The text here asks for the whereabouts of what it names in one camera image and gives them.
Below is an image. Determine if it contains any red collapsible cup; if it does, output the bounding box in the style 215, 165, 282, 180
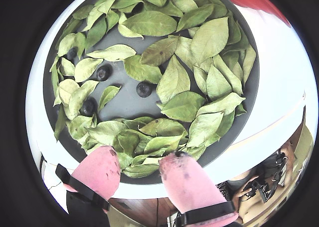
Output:
215, 0, 292, 28

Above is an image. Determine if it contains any dark grey round bowl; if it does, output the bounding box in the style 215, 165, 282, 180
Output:
42, 0, 260, 186

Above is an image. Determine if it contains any black hand controller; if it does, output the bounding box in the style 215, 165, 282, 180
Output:
245, 151, 287, 204

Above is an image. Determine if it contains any pile of green leaves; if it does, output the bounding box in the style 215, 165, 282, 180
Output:
49, 0, 257, 179

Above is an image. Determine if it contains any pink padded gripper finger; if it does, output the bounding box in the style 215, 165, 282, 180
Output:
158, 151, 239, 227
55, 145, 122, 227

